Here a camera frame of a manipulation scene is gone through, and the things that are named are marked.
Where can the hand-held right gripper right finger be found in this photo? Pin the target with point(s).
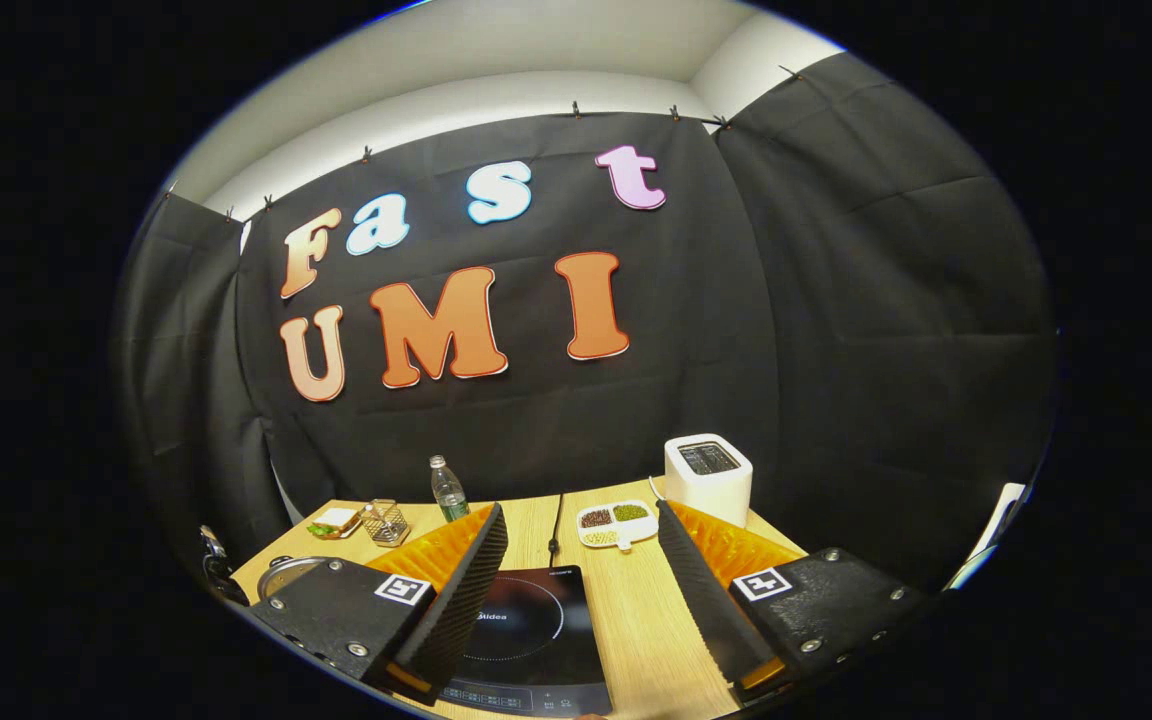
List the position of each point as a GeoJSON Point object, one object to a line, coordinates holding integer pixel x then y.
{"type": "Point", "coordinates": [711, 610]}

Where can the clear plastic water bottle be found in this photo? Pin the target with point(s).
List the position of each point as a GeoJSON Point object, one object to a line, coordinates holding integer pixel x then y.
{"type": "Point", "coordinates": [450, 495]}

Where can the white toaster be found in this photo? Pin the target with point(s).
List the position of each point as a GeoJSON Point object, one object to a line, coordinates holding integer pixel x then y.
{"type": "Point", "coordinates": [706, 485]}

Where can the white divided bean dish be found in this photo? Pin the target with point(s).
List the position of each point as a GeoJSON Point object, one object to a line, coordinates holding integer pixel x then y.
{"type": "Point", "coordinates": [618, 525]}

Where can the black backdrop cloth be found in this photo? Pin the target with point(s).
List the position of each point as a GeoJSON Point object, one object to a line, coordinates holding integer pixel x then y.
{"type": "Point", "coordinates": [836, 300]}

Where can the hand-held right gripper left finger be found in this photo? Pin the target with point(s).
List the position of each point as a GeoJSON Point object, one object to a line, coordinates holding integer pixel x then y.
{"type": "Point", "coordinates": [456, 610]}

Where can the sandwich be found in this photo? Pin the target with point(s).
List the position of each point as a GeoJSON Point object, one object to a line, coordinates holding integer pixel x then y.
{"type": "Point", "coordinates": [334, 522]}

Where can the black induction cooktop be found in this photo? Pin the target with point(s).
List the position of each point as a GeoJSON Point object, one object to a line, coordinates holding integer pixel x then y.
{"type": "Point", "coordinates": [536, 625]}

